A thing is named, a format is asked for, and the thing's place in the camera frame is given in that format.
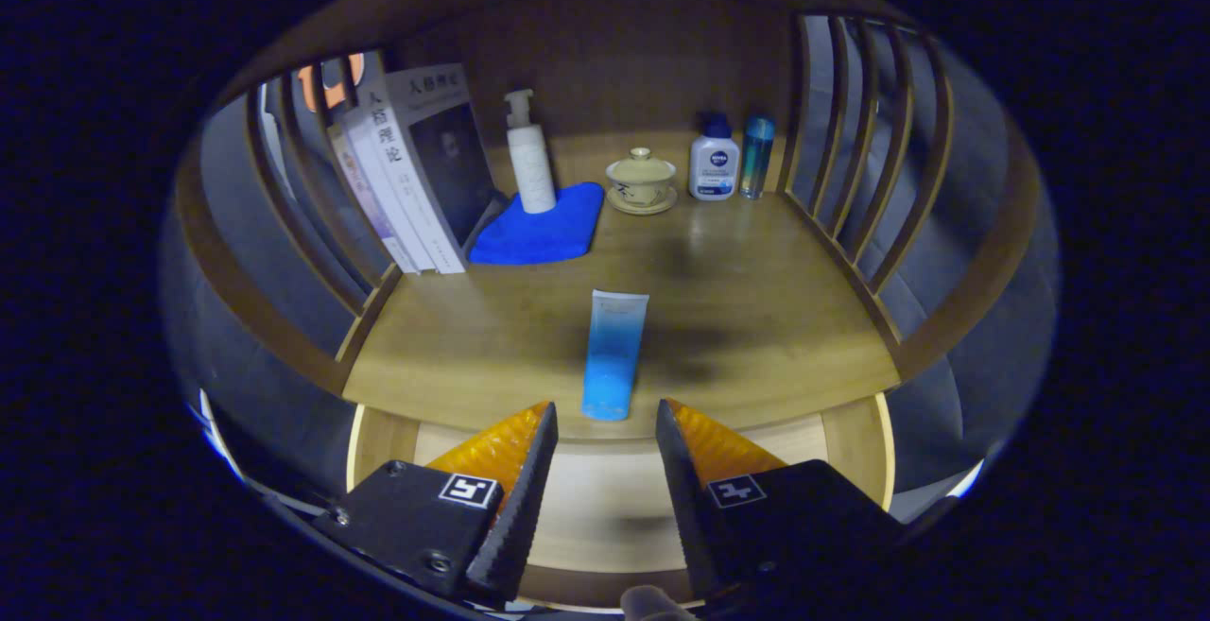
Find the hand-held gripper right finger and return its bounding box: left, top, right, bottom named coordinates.
left=654, top=398, right=910, bottom=603

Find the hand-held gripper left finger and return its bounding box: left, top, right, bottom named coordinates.
left=310, top=400, right=560, bottom=606

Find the blue white cosmetic tube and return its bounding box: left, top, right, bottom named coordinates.
left=580, top=289, right=651, bottom=423

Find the wooden countertop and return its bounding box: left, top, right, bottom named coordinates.
left=340, top=181, right=904, bottom=442

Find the wooden cabinet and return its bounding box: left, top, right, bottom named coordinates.
left=175, top=0, right=1046, bottom=442

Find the blue folded cloth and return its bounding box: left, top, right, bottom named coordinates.
left=468, top=181, right=606, bottom=267

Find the beige lidded teacup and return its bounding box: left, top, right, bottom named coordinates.
left=605, top=147, right=679, bottom=216

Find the thin purple white book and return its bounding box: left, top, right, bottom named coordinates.
left=326, top=125, right=407, bottom=274

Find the white pump bottle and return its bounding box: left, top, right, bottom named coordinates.
left=503, top=89, right=558, bottom=216

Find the white bottle blue cap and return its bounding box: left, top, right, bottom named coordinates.
left=688, top=112, right=741, bottom=202

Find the teal slim bottle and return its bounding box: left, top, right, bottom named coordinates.
left=739, top=114, right=776, bottom=200

